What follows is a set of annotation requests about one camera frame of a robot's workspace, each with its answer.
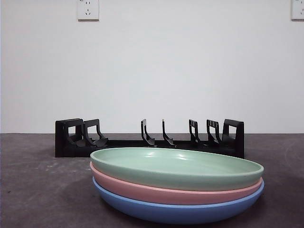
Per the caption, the blue round plate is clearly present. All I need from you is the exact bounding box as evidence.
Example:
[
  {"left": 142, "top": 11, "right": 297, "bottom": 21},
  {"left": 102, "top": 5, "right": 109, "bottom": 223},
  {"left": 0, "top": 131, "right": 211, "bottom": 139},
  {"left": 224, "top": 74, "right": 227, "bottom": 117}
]
[{"left": 92, "top": 177, "right": 265, "bottom": 225}]

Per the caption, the pink round plate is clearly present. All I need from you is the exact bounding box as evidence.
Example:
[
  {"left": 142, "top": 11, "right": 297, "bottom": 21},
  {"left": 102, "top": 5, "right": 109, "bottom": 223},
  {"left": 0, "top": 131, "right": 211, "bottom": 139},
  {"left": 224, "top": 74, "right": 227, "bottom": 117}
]
[{"left": 89, "top": 162, "right": 265, "bottom": 205}]

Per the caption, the pale green round plate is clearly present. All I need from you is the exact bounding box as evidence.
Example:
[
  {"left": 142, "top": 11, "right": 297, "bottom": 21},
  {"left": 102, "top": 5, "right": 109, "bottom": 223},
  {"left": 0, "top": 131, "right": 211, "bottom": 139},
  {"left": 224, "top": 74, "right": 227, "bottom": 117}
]
[{"left": 90, "top": 147, "right": 264, "bottom": 191}]

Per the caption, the black plastic plate rack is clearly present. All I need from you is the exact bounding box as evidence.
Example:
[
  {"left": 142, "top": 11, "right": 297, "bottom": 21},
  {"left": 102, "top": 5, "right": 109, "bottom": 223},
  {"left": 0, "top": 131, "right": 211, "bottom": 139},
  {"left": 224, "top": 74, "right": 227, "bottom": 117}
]
[{"left": 55, "top": 118, "right": 245, "bottom": 159}]

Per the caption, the white wall socket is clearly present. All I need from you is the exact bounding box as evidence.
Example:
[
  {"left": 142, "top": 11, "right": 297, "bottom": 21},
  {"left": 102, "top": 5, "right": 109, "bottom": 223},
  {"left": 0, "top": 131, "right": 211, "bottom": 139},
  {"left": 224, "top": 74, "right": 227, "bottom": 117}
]
[
  {"left": 77, "top": 0, "right": 100, "bottom": 21},
  {"left": 291, "top": 0, "right": 304, "bottom": 21}
]

